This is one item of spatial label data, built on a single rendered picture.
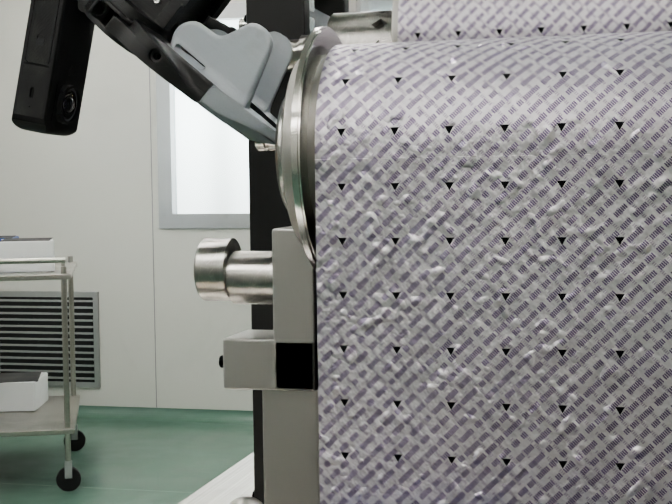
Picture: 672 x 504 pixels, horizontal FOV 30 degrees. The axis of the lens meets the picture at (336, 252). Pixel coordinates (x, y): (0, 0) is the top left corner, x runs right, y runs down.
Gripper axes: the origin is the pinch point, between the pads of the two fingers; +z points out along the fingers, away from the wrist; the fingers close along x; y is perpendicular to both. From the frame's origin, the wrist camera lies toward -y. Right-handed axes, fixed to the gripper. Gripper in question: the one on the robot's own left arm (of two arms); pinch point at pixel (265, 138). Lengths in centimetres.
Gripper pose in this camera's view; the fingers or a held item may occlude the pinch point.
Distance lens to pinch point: 77.7
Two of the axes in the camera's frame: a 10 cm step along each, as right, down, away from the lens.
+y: 6.2, -7.6, -2.0
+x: 2.4, -0.6, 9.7
